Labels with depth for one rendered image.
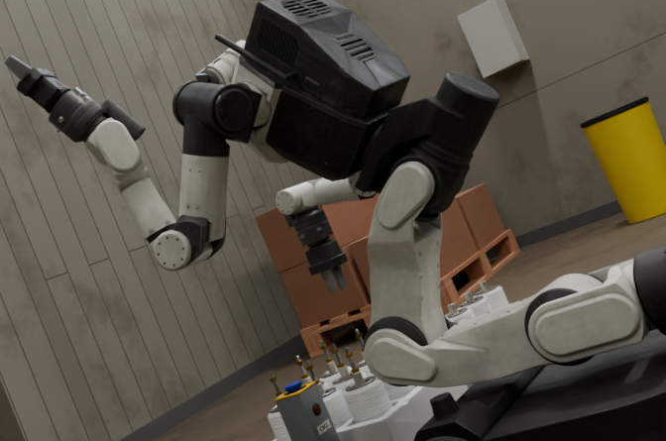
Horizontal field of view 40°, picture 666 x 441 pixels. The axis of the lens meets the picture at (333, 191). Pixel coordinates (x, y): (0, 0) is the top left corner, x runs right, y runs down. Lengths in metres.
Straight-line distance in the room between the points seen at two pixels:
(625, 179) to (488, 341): 3.28
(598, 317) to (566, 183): 4.26
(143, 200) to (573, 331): 0.84
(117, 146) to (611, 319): 0.97
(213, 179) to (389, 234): 0.35
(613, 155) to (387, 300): 3.26
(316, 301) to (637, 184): 1.77
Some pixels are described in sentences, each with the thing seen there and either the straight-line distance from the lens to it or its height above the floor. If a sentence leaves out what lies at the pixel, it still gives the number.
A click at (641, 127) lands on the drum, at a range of 5.00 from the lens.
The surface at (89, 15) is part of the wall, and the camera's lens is 5.34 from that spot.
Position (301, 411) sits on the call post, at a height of 0.27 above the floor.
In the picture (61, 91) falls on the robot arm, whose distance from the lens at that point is 1.89.
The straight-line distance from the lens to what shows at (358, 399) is 2.11.
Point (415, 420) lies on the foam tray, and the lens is 2.16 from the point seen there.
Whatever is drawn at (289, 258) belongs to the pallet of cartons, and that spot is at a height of 0.53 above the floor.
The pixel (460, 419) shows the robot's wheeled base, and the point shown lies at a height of 0.21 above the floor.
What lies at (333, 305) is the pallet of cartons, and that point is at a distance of 4.86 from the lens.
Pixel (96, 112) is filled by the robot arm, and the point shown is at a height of 0.99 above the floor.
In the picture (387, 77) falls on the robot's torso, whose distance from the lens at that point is 1.80.
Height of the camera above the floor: 0.61
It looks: 2 degrees up
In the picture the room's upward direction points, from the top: 23 degrees counter-clockwise
